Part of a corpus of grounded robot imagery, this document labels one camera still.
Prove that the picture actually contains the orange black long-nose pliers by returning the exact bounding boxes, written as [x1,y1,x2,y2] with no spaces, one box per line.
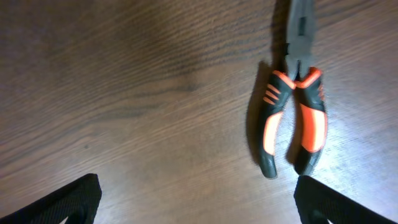
[259,0,328,179]

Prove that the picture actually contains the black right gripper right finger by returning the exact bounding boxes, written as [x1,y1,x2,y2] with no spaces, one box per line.
[294,175,397,224]

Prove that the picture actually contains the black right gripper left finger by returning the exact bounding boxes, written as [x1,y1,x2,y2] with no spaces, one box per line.
[1,174,102,224]

